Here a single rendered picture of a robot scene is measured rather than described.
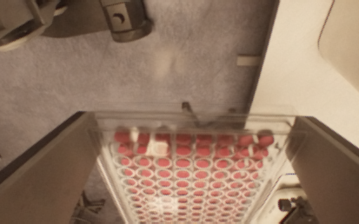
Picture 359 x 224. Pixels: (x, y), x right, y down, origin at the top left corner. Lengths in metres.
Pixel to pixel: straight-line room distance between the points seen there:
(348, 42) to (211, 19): 0.86
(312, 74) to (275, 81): 0.07
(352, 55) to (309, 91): 0.16
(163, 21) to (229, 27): 0.35
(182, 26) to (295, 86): 0.80
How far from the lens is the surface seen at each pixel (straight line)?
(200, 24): 1.15
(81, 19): 1.07
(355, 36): 0.36
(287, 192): 0.77
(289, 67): 0.44
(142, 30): 1.00
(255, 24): 1.20
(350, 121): 0.61
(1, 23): 0.55
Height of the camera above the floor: 1.10
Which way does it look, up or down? 49 degrees down
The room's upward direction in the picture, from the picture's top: 177 degrees counter-clockwise
